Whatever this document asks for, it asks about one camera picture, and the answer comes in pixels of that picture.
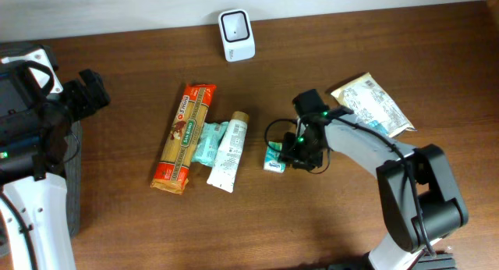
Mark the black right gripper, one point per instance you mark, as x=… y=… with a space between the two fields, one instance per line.
x=296 y=154

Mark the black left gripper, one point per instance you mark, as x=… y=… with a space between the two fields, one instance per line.
x=92 y=92

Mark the small green tissue pack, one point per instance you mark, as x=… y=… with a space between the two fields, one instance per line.
x=271 y=162

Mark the yellow snack bag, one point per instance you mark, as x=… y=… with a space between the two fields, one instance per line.
x=373 y=105

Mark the white tube gold cap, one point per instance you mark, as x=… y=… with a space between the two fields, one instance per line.
x=229 y=153

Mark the teal wipes packet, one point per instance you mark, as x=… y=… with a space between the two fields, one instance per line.
x=208 y=143

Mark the red spaghetti packet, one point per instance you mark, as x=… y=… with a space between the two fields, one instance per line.
x=174 y=165

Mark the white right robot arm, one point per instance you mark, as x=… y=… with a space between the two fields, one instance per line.
x=420 y=199

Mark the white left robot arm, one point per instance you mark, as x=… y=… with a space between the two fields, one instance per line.
x=41 y=155

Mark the white barcode scanner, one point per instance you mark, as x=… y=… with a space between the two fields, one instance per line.
x=236 y=35

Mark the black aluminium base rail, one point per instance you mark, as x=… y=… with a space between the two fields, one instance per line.
x=442 y=261

